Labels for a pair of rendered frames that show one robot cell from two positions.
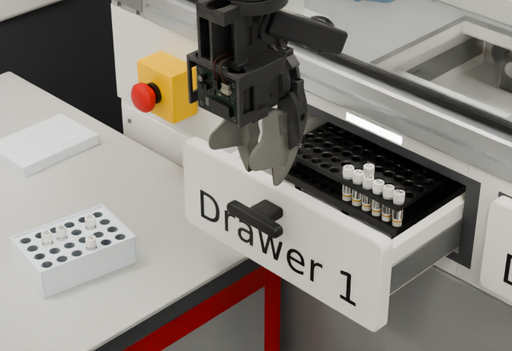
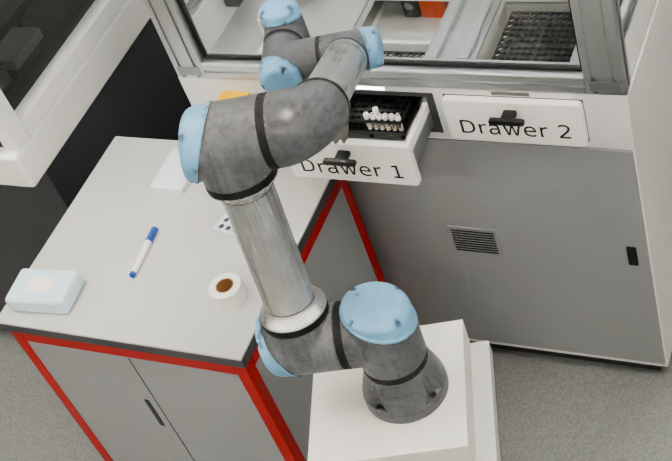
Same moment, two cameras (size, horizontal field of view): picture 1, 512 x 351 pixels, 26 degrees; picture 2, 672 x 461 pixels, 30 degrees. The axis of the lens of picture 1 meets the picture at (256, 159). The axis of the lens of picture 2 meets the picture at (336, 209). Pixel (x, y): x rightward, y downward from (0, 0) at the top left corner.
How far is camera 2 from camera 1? 144 cm
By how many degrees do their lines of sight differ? 14
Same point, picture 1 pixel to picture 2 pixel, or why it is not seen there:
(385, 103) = (368, 75)
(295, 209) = (356, 148)
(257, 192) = (332, 148)
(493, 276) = (456, 132)
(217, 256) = (316, 185)
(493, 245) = (450, 118)
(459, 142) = (413, 79)
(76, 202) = not seen: hidden behind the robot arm
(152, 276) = (292, 211)
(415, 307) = (424, 160)
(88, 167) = not seen: hidden behind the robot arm
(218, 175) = not seen: hidden behind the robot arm
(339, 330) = (388, 189)
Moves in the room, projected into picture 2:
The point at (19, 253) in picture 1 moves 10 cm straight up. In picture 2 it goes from (223, 233) to (207, 201)
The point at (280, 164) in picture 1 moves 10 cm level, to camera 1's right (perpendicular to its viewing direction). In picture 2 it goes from (344, 134) to (388, 111)
